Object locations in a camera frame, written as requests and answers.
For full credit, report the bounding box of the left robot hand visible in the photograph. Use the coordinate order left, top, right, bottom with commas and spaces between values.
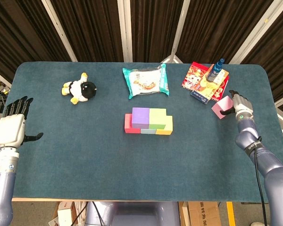
0, 96, 44, 149

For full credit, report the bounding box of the blue spray bottle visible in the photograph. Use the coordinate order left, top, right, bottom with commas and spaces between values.
205, 58, 225, 83

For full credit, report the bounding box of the red cartoon snack packet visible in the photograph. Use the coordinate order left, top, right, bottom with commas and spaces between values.
181, 61, 230, 102

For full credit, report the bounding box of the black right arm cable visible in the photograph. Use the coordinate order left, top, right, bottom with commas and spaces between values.
252, 136, 267, 226

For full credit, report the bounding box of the brown cardboard box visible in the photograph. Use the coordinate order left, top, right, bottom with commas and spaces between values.
187, 202, 222, 226

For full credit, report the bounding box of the wooden board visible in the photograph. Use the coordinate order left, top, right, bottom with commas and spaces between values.
181, 202, 191, 226

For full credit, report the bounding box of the white cardboard box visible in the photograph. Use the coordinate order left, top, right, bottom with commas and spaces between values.
57, 202, 76, 226

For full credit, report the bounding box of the black white plush penguin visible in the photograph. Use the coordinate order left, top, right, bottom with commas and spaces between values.
61, 72, 98, 105

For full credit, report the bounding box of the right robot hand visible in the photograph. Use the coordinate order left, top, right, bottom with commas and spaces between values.
220, 89, 254, 119

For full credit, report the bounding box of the green foam cube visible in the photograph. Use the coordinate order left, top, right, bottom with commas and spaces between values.
148, 108, 168, 129

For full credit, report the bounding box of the purple foam cube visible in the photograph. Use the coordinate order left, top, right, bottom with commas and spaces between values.
131, 107, 150, 129

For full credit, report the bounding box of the teal felt table mat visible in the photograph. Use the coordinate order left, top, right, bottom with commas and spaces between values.
0, 61, 283, 202

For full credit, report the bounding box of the red foam cube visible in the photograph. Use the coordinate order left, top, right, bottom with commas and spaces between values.
124, 113, 142, 134

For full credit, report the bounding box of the pink foam cube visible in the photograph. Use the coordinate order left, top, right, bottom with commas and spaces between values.
211, 95, 234, 120

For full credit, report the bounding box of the black torso cable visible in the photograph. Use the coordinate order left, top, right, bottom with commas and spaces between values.
72, 202, 88, 226
91, 201, 103, 226

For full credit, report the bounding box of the yellow foam cube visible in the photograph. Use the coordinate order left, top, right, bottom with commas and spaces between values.
155, 115, 174, 136

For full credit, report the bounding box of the grey robot torso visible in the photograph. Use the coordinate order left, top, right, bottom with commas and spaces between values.
84, 201, 181, 226

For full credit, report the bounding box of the yellow blue snack box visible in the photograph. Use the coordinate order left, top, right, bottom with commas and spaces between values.
190, 64, 230, 105

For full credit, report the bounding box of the teal white snack bag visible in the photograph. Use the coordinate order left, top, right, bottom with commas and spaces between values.
122, 63, 170, 100

